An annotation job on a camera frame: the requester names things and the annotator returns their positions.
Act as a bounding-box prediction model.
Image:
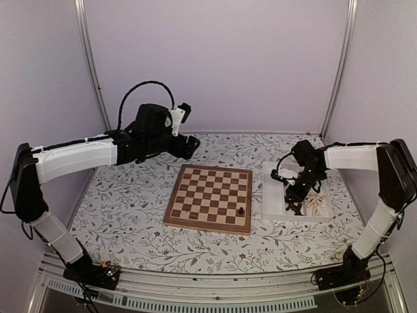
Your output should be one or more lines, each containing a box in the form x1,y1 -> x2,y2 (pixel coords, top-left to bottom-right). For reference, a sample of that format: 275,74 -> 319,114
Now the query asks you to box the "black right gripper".
286,168 -> 325,203

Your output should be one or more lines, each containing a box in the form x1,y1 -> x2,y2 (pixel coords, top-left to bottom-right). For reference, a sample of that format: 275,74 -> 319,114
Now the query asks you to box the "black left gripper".
145,131 -> 200,159

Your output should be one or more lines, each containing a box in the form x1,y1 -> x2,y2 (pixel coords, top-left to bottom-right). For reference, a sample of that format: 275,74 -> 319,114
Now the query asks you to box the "wooden chessboard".
164,164 -> 253,236

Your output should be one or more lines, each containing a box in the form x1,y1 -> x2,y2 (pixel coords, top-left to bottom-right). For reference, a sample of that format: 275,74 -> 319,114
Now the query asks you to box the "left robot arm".
7,103 -> 200,283

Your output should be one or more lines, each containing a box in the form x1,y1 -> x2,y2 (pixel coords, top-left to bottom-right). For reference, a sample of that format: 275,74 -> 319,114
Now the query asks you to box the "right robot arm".
275,139 -> 416,284

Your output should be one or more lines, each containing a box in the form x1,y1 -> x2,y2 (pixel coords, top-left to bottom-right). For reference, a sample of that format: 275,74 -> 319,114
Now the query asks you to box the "dark chess pieces pile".
285,202 -> 303,216

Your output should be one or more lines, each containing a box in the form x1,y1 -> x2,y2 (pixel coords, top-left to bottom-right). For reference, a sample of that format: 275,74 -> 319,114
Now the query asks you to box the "light chess pieces pile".
304,193 -> 327,217

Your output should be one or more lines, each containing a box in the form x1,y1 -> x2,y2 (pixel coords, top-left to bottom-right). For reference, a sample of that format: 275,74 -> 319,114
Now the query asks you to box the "white divided plastic tray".
261,161 -> 334,223

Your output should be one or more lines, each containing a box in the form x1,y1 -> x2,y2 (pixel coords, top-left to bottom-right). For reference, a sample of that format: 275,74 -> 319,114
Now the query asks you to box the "floral patterned table mat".
64,131 -> 372,274

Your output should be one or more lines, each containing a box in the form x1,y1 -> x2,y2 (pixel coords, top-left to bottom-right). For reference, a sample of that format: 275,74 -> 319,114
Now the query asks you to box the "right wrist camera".
270,168 -> 298,186

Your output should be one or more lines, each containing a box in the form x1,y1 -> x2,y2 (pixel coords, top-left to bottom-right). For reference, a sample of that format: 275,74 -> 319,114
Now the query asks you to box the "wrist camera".
270,168 -> 298,186
165,102 -> 192,137

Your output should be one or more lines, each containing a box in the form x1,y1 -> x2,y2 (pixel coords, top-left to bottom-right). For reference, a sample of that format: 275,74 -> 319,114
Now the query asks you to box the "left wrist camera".
165,102 -> 192,137

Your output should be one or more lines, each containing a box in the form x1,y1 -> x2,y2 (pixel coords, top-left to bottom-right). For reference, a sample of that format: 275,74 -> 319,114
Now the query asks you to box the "right black cable loop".
275,152 -> 294,172

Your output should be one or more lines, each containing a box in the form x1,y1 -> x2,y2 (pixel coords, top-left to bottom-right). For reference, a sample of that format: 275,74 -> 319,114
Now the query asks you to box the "black cable loop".
117,80 -> 175,131
275,152 -> 294,172

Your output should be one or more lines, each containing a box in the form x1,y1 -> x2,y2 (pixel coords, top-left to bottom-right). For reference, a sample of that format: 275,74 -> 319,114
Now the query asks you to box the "left black cable loop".
117,80 -> 175,131

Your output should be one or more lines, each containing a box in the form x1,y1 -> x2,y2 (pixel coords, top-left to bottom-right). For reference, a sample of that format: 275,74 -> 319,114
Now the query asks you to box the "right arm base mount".
311,247 -> 371,306

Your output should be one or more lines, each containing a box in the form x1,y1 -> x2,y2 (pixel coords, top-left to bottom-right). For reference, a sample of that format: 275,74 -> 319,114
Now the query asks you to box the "right aluminium frame post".
320,0 -> 358,140

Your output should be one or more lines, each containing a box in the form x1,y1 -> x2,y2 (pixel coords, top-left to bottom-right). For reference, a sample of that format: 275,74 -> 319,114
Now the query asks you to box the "aluminium frame post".
320,0 -> 358,140
74,0 -> 111,130

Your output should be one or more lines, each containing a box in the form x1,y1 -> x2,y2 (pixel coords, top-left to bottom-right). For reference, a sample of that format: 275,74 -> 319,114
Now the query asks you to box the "front aluminium rail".
28,253 -> 408,312

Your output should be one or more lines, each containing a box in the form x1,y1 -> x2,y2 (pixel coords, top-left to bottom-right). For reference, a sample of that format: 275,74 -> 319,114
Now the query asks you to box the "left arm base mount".
63,255 -> 120,290

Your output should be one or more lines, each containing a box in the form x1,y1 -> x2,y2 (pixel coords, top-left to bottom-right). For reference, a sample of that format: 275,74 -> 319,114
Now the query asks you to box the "left aluminium frame post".
74,0 -> 111,130

